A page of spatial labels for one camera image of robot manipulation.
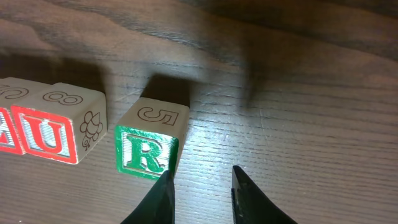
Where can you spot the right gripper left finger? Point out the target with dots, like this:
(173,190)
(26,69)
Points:
(158,206)

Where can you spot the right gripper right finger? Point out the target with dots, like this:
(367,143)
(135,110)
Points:
(251,205)

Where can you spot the green R block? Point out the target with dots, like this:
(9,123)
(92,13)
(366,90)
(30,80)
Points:
(149,138)

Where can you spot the red U block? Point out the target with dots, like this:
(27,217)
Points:
(62,122)

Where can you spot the red E block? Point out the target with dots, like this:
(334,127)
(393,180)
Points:
(12,91)

